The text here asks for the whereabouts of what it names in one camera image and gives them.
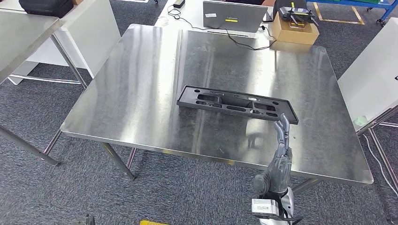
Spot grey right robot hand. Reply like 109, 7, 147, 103
253, 113, 293, 195

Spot black plastic plate frame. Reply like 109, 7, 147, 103
176, 84, 299, 126

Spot stainless steel workbench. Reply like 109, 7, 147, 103
61, 23, 374, 187

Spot blue metal shelf rack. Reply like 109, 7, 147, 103
306, 0, 398, 25

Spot greenish plastic bottle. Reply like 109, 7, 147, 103
354, 115, 369, 127

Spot white table steel legs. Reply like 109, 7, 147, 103
338, 17, 398, 193

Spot black device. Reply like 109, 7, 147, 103
273, 0, 320, 28

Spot grey laptop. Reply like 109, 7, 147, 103
202, 0, 268, 34

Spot black bag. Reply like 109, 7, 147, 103
18, 0, 75, 19

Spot stainless steel table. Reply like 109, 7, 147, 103
0, 9, 88, 167

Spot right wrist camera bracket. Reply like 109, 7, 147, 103
251, 193, 282, 218

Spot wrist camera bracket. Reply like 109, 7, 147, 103
251, 193, 282, 218
71, 214, 96, 225

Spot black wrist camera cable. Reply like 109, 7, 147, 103
277, 198, 304, 223

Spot white floor cable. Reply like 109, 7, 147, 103
362, 133, 398, 198

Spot black power cable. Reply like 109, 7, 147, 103
167, 4, 277, 51

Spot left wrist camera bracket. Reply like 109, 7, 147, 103
71, 214, 96, 225

